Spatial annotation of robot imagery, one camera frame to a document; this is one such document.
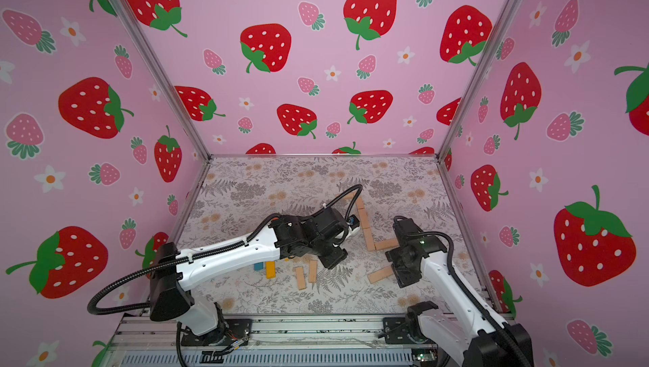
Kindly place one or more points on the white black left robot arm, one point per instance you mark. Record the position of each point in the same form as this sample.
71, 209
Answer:
175, 273

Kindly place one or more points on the aluminium corner post right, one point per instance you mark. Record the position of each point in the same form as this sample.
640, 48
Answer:
501, 26

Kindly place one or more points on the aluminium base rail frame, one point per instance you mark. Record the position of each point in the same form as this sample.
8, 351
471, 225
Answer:
297, 340

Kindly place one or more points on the aluminium corner post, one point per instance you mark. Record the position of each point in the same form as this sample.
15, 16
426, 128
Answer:
147, 53
501, 26

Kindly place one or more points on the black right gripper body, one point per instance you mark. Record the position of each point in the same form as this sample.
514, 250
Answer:
399, 270

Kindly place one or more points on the long yellow wooden block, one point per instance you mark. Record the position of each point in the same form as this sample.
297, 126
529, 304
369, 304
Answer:
271, 270

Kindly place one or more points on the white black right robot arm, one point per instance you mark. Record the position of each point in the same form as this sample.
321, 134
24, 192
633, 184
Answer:
477, 335

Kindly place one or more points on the aluminium corner post left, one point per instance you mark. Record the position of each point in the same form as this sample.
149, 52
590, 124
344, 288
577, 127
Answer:
147, 53

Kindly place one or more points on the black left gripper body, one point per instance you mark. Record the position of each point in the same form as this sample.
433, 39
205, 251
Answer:
329, 255

